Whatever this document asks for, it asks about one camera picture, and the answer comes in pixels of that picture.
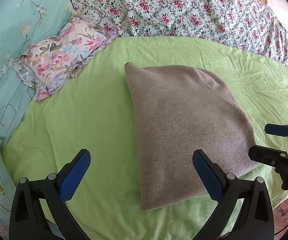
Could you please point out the beige knitted sweater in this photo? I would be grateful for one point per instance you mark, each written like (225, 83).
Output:
(177, 110)

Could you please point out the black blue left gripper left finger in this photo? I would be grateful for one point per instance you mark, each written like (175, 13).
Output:
(39, 208)

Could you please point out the white pink floral duvet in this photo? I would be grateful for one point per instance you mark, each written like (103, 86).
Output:
(249, 25)

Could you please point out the turquoise floral quilt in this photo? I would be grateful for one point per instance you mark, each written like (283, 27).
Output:
(22, 23)

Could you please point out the pastel floral pillow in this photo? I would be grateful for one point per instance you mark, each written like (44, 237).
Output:
(46, 66)

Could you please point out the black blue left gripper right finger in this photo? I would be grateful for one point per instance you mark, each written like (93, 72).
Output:
(255, 219)

